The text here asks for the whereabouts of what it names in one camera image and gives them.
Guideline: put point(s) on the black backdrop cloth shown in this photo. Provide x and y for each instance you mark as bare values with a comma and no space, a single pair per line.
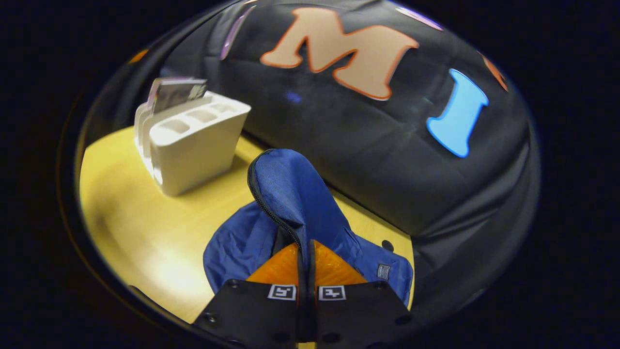
368,145

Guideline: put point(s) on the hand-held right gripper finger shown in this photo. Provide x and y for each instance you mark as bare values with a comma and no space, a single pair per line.
302,310
313,310

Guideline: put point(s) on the blue schoolbag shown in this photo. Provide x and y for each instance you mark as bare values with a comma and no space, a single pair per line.
290,194

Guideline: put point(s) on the white bookshelf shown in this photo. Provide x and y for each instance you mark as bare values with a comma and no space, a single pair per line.
193,145

